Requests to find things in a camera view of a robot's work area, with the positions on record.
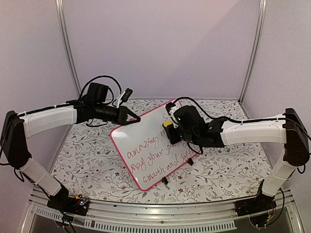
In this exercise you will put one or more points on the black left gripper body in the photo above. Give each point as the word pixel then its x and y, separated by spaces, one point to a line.
pixel 120 118

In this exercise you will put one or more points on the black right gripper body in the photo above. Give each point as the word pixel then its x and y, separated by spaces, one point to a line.
pixel 174 138

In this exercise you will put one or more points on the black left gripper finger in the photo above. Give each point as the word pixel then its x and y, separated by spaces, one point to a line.
pixel 131 121
pixel 131 116

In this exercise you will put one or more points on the yellow whiteboard eraser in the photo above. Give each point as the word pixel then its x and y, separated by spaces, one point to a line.
pixel 167 124

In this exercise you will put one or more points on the pink framed whiteboard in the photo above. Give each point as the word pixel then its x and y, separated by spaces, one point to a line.
pixel 146 151

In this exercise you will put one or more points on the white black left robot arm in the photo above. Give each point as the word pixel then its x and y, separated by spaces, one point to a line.
pixel 18 127

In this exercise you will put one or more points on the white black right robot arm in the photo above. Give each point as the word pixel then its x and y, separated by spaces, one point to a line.
pixel 186 124

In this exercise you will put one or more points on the black right stand foot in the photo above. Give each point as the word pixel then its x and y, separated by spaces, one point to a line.
pixel 190 162

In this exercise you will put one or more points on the black stand foot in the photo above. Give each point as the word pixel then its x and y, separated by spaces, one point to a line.
pixel 190 162
pixel 164 180

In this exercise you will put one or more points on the black left stand foot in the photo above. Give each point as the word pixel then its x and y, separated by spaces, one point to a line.
pixel 164 180

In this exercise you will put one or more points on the floral patterned table mat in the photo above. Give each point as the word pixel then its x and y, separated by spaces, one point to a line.
pixel 89 164

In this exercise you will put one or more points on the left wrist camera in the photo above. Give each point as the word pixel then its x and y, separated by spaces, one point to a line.
pixel 123 97

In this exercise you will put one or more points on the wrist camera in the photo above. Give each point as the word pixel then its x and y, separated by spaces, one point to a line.
pixel 123 97
pixel 171 108

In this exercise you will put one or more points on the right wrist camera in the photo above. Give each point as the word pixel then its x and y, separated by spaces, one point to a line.
pixel 171 108

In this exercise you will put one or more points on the aluminium front rail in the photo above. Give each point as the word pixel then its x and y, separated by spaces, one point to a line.
pixel 118 217

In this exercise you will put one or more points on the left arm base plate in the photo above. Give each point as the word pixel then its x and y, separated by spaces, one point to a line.
pixel 72 205

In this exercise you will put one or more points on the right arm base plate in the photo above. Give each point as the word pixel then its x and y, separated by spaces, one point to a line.
pixel 254 205

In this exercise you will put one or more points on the left aluminium frame post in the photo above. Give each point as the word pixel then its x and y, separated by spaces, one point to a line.
pixel 66 43

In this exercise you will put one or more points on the aluminium frame post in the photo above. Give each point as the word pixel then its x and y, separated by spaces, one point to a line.
pixel 66 43
pixel 254 50

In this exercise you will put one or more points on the right aluminium frame post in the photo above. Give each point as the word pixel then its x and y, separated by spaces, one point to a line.
pixel 254 50

